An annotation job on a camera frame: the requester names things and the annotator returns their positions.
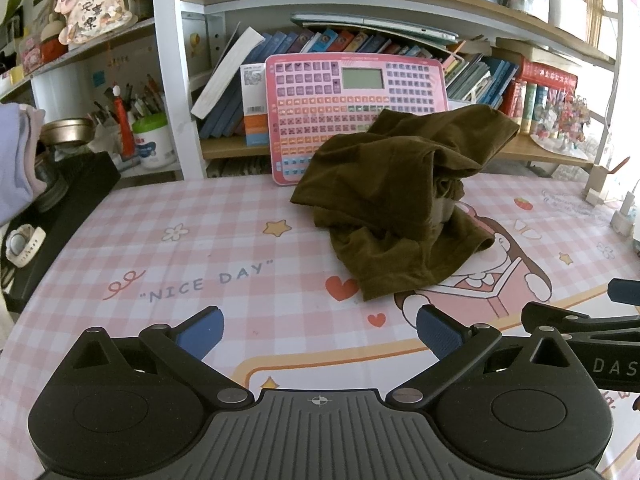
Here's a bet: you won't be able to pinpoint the white orange box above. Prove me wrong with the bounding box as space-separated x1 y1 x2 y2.
240 63 269 146

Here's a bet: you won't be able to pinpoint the white smartwatch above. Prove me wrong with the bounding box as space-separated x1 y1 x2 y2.
6 224 47 269

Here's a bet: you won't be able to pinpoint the dark olive brown garment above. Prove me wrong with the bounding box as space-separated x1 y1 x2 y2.
291 105 520 300

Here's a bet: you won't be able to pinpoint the white charger plug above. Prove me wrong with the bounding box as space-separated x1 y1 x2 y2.
610 183 638 237

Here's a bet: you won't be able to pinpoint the black box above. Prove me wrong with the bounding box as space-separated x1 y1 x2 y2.
1 152 119 313

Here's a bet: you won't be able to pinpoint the lavender folded clothes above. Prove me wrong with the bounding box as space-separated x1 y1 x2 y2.
0 103 47 226

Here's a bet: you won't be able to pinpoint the pink checkered desk mat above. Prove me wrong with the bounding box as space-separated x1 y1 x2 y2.
1 174 639 479

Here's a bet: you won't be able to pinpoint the white wooden bookshelf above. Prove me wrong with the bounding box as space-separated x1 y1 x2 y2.
2 0 622 180

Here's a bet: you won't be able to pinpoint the white leaning book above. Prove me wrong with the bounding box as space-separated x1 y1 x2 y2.
191 27 265 119

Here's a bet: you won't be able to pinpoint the white pen holder cup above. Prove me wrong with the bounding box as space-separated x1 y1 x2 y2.
132 113 177 169

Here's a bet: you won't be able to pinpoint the lucky cat ornament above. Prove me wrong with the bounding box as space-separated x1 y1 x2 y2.
54 0 138 49

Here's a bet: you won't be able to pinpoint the red thick dictionary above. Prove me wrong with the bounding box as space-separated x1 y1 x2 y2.
516 58 578 93

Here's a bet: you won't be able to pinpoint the metal round tin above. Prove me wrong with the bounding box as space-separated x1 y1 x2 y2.
40 118 96 146

